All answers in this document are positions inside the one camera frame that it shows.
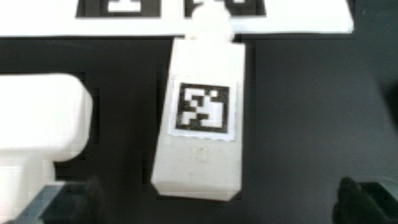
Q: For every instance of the white chair back frame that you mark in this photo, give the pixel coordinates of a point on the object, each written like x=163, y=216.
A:
x=44, y=126

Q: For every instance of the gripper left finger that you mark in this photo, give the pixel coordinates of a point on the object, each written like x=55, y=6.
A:
x=65, y=204

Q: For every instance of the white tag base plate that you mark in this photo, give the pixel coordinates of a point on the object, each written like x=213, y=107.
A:
x=35, y=18

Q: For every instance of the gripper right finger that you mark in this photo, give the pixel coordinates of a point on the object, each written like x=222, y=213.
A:
x=366, y=204

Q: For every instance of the white chair leg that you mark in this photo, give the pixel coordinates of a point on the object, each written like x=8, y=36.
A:
x=197, y=159

